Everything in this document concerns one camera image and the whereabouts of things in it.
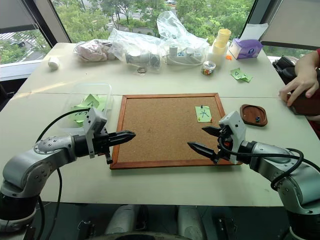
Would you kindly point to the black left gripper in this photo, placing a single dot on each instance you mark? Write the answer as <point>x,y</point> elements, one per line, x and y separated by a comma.
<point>101,143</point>

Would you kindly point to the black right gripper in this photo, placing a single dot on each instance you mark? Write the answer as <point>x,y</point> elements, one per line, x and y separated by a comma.
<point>225,150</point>

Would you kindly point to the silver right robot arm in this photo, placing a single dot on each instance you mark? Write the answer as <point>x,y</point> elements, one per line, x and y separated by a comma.
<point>280,162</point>

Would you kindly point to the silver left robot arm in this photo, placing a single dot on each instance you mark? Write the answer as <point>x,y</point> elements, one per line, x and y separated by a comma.
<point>27,162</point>

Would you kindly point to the green note with blue mark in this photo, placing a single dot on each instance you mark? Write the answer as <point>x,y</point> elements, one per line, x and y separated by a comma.
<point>203,113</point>

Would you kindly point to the wood framed cork board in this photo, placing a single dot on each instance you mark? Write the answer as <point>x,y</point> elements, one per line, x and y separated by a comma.
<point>162,125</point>

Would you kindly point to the green note with caret mark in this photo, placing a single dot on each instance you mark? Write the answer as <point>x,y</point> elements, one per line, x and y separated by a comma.
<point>92,101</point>

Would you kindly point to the green paper label with writing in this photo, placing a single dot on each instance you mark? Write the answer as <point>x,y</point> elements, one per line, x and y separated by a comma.
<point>79,115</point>

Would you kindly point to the green note with triangle mark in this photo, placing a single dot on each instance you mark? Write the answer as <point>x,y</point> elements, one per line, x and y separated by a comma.
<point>235,73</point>

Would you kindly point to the person's bare hand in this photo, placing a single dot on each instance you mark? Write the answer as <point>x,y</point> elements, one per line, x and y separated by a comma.
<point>303,80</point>

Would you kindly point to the dark wooden tray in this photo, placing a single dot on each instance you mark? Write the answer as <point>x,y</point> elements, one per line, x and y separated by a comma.
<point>252,113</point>

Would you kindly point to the clear plastic container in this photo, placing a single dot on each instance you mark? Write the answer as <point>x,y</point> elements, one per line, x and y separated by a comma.
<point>82,92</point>

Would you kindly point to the tan rubber band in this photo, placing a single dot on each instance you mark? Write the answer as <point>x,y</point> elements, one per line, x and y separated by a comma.
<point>141,70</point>

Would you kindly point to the grey cylinders in clear bag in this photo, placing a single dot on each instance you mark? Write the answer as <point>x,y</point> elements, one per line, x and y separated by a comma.
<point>142,58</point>

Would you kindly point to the grey rounded robot leg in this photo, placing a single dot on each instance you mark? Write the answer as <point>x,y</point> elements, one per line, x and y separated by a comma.
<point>125,220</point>
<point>191,222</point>

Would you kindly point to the small orange clip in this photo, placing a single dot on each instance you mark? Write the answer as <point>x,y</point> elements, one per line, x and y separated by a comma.
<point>228,57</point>

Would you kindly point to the white power strip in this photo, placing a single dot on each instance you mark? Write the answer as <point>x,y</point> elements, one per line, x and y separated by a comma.
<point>183,56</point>

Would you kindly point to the bag of pink cloth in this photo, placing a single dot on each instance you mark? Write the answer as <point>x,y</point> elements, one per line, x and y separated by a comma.
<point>92,50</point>

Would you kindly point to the large clear plastic bag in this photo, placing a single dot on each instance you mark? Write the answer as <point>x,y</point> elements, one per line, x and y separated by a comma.
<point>150,42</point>

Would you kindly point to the purple tissue box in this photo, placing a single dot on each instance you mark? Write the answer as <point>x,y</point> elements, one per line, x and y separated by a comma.
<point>246,48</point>

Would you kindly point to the stack of yellow cups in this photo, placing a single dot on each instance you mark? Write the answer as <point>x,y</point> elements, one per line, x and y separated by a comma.
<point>221,41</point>

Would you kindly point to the white tape roll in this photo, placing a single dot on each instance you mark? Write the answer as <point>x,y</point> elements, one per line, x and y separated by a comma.
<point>53,63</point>

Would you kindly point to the brown wooden block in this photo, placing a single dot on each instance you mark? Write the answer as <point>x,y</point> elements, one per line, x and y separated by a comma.
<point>306,105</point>

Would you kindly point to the black bag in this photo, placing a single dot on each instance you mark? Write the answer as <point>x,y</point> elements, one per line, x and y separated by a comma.
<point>285,67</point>

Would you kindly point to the person's red clothing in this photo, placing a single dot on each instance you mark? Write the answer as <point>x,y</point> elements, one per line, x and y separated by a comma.
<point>316,127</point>

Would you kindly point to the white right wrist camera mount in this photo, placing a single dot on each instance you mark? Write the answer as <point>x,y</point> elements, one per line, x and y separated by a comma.
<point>236,127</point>

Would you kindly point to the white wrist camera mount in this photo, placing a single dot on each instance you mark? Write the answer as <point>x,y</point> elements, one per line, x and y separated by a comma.
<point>93,120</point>
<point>236,127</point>

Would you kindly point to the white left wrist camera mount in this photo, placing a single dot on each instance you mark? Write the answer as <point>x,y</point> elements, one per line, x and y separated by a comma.
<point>93,120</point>

